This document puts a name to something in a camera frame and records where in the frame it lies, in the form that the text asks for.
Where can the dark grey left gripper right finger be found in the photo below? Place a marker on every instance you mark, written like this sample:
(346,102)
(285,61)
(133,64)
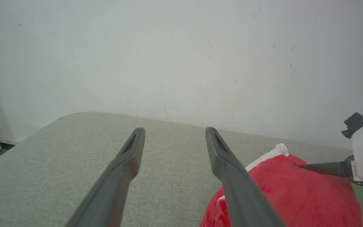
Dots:
(238,189)

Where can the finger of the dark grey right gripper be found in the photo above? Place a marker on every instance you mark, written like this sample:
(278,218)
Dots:
(325,168)

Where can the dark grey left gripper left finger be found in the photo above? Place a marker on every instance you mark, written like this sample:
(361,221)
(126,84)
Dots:
(115,189)

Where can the red garment with white trim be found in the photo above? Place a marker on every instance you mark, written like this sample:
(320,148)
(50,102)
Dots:
(310,201)

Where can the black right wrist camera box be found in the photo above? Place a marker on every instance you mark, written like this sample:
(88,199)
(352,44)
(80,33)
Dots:
(354,124)

